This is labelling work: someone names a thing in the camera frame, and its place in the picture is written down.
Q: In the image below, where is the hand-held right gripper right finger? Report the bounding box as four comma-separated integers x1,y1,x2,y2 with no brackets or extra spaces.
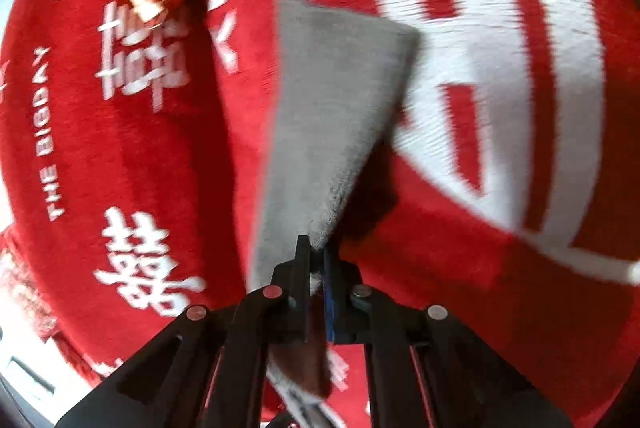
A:
321,247,572,428

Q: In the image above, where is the grey cloth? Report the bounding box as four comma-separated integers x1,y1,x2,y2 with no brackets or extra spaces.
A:
247,0,422,401

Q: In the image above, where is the red patterned quilt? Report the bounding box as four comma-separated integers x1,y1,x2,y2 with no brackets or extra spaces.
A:
0,228,117,390

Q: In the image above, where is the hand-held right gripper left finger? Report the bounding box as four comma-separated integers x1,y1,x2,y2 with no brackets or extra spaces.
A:
55,235,312,428

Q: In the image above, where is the red blanket with white print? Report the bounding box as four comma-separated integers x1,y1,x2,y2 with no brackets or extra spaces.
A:
0,0,640,428

